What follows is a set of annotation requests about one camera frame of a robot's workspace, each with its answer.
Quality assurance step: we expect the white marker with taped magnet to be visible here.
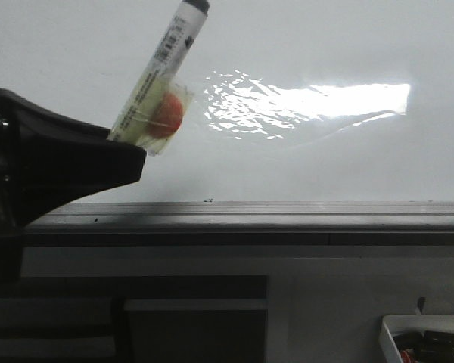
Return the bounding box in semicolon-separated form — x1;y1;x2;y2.
107;1;210;155

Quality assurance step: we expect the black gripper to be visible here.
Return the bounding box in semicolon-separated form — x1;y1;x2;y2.
0;88;146;284

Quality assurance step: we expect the dark cabinet below board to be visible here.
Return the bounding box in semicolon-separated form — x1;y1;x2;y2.
0;275;269;362

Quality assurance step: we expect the red marker in tray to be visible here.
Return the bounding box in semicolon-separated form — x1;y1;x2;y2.
393;332;423;363

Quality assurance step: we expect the white whiteboard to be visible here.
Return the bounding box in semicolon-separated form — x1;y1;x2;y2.
0;1;454;203

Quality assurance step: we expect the white marker tray box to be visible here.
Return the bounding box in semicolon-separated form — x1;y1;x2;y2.
379;315;454;363

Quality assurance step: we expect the metal wall hook left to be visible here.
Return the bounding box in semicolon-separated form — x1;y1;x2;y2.
415;296;426;315

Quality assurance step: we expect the black marker in tray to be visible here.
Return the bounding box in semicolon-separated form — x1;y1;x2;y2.
414;330;454;363

